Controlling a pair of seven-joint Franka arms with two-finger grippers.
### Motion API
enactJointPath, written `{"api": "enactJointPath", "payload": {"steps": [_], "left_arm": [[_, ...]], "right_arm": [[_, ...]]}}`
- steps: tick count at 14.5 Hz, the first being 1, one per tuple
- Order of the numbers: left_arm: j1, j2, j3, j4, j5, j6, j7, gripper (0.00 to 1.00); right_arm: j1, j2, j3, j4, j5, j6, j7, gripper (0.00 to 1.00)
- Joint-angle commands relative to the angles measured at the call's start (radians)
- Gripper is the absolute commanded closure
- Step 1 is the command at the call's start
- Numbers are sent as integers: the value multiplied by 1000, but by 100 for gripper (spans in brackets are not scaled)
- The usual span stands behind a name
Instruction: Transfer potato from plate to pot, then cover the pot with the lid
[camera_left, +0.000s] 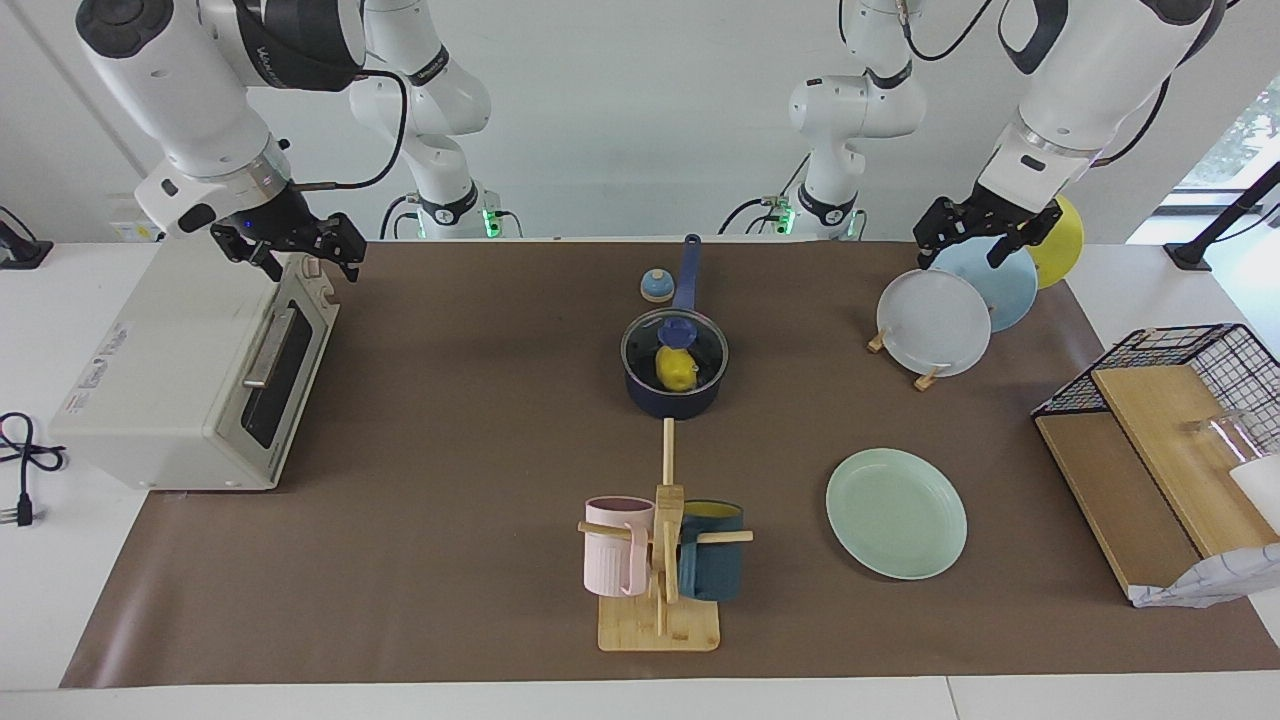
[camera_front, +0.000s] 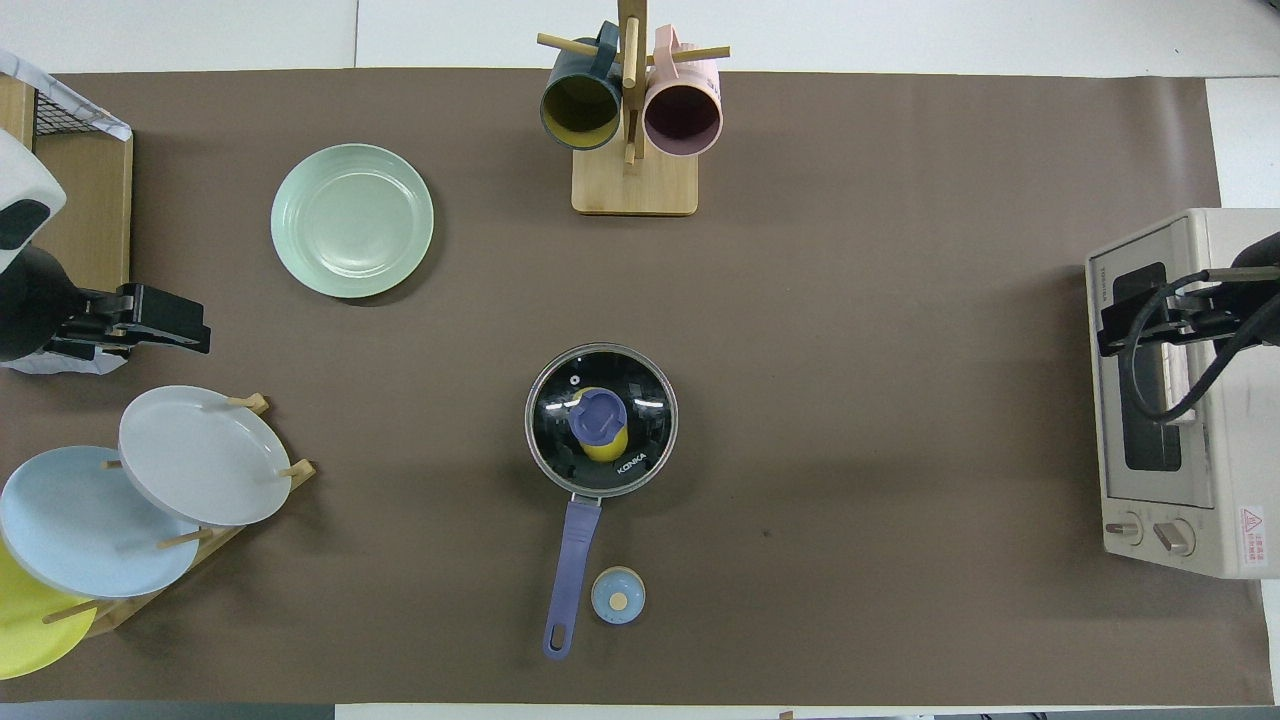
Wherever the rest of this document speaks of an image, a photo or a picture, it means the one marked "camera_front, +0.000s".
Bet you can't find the light blue plate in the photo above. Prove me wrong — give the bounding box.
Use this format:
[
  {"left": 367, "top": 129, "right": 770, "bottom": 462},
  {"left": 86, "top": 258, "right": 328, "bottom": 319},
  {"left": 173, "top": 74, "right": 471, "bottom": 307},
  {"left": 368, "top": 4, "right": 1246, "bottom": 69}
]
[{"left": 0, "top": 445, "right": 202, "bottom": 600}]

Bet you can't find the black cable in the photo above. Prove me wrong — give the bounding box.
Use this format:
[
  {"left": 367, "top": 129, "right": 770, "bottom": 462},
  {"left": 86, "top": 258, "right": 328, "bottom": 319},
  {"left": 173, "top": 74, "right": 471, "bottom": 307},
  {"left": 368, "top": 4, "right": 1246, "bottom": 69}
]
[{"left": 1128, "top": 268, "right": 1280, "bottom": 426}]

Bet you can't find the wooden mug tree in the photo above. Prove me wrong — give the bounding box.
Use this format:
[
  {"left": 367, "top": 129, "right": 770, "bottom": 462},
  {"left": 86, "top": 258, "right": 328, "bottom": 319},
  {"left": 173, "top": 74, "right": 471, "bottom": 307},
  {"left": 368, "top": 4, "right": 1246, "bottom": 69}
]
[{"left": 537, "top": 0, "right": 732, "bottom": 217}]

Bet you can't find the grey plate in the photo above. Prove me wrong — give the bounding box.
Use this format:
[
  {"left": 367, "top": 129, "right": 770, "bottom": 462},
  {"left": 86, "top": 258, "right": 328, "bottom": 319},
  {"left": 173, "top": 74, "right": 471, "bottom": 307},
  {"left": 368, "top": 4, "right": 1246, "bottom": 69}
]
[{"left": 118, "top": 385, "right": 294, "bottom": 528}]

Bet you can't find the steel pot with purple handle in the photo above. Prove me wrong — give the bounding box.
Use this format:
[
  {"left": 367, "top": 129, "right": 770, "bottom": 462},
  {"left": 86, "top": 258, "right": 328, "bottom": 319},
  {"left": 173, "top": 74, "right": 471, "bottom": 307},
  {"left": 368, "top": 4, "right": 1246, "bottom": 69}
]
[{"left": 523, "top": 342, "right": 680, "bottom": 661}]

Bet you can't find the beige toaster oven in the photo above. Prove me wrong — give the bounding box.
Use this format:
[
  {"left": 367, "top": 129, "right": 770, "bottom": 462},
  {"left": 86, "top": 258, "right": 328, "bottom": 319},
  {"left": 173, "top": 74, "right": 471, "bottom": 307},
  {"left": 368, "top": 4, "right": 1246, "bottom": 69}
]
[{"left": 1085, "top": 208, "right": 1280, "bottom": 581}]

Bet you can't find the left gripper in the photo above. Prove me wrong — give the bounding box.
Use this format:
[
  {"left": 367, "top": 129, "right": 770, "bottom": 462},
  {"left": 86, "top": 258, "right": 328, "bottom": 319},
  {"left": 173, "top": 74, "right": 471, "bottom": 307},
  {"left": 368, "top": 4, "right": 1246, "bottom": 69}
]
[{"left": 0, "top": 245, "right": 131, "bottom": 364}]

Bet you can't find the pale green plate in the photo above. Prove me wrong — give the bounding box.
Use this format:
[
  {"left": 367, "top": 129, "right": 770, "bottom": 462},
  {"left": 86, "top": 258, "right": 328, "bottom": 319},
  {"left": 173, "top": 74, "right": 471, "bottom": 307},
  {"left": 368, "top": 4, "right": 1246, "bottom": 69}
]
[{"left": 270, "top": 143, "right": 436, "bottom": 300}]

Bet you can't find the wooden storage box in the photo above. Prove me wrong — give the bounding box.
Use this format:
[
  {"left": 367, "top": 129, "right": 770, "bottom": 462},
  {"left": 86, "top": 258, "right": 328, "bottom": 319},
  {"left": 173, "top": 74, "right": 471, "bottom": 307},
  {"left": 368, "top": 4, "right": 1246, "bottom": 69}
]
[{"left": 0, "top": 72, "right": 135, "bottom": 373}]

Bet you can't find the wooden crate with wire basket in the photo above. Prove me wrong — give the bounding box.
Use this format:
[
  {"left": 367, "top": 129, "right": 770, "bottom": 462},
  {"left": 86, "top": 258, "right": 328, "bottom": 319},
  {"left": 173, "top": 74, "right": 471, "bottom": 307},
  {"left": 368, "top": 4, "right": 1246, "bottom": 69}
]
[{"left": 0, "top": 50, "right": 134, "bottom": 377}]

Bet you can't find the pink mug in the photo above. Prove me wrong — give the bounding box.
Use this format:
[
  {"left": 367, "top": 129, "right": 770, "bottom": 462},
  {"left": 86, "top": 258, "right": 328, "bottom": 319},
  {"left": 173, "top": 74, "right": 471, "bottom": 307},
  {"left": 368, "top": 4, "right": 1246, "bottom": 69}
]
[{"left": 642, "top": 25, "right": 724, "bottom": 159}]

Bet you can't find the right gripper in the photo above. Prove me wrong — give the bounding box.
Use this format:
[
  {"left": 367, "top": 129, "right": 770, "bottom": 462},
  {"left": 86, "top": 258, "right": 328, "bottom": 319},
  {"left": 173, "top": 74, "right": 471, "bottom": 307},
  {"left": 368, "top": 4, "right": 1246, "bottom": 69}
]
[{"left": 1200, "top": 232, "right": 1280, "bottom": 349}]

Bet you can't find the glass lid with purple knob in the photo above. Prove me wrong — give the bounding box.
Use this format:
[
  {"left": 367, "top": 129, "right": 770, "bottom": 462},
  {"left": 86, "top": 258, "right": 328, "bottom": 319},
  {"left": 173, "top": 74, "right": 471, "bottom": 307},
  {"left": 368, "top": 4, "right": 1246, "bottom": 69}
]
[{"left": 526, "top": 345, "right": 678, "bottom": 497}]

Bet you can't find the yellow potato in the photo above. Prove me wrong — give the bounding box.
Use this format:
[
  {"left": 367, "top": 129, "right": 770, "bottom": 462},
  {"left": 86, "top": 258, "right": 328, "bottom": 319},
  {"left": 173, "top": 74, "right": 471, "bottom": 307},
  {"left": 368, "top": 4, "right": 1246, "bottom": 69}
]
[{"left": 573, "top": 387, "right": 631, "bottom": 464}]

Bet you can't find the wooden plate rack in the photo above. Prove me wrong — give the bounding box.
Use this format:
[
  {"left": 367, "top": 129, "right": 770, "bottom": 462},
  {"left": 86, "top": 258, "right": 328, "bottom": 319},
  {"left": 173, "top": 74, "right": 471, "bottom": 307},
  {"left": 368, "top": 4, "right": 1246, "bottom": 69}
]
[{"left": 40, "top": 392, "right": 318, "bottom": 639}]

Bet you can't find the dark blue mug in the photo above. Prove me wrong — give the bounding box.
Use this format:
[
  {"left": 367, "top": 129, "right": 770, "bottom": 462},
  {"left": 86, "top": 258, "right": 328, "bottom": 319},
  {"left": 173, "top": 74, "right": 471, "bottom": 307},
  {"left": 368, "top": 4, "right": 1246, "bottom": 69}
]
[{"left": 540, "top": 22, "right": 625, "bottom": 152}]

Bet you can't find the yellow plate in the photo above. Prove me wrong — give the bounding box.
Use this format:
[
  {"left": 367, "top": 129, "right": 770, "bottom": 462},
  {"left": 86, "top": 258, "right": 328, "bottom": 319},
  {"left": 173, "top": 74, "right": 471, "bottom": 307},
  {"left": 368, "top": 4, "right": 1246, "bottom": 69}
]
[{"left": 0, "top": 540, "right": 100, "bottom": 682}]

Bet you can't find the small blue round container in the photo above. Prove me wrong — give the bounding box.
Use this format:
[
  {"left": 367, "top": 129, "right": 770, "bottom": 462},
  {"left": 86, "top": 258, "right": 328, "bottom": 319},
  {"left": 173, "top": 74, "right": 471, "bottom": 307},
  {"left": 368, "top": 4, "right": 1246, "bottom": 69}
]
[{"left": 590, "top": 566, "right": 647, "bottom": 626}]

